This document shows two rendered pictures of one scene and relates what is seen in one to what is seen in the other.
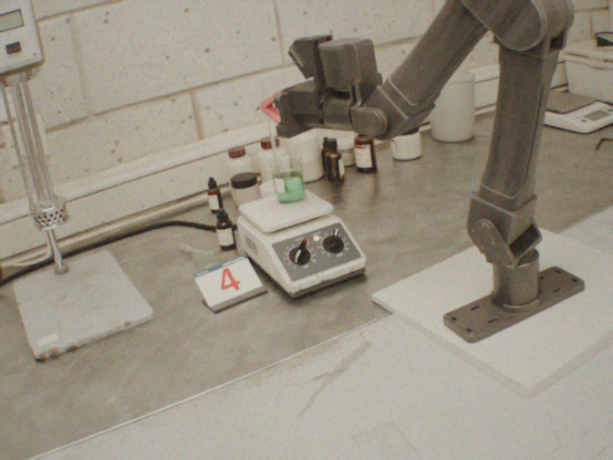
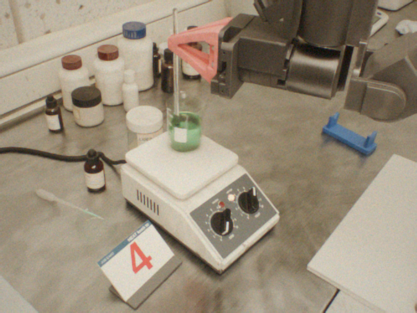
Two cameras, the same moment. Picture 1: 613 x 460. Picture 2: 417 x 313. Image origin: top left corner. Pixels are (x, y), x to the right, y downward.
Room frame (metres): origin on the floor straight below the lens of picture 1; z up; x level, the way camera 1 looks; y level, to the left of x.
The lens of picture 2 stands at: (0.57, 0.22, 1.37)
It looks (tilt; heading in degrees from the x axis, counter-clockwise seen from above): 38 degrees down; 333
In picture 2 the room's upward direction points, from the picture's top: 4 degrees clockwise
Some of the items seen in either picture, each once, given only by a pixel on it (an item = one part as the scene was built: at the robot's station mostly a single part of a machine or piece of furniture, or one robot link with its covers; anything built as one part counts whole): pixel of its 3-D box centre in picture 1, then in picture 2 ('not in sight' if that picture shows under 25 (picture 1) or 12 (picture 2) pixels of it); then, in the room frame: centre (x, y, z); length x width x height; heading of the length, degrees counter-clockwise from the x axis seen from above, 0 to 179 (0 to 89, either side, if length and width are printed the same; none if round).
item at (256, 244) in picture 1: (296, 238); (194, 189); (0.99, 0.02, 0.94); 0.22 x 0.13 x 0.08; 22
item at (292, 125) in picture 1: (316, 109); (262, 59); (0.95, -0.04, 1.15); 0.10 x 0.07 x 0.07; 132
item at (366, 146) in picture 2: not in sight; (350, 131); (1.05, -0.33, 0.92); 0.10 x 0.03 x 0.04; 19
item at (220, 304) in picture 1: (229, 282); (141, 261); (0.91, 0.13, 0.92); 0.09 x 0.06 x 0.04; 119
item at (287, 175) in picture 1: (288, 178); (184, 123); (1.04, 0.02, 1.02); 0.06 x 0.05 x 0.08; 171
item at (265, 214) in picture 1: (285, 208); (182, 158); (1.02, 0.03, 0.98); 0.12 x 0.12 x 0.01; 22
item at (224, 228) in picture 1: (224, 226); (94, 167); (1.10, 0.14, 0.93); 0.03 x 0.03 x 0.07
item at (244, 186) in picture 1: (245, 190); (87, 106); (1.29, 0.11, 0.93); 0.05 x 0.05 x 0.06
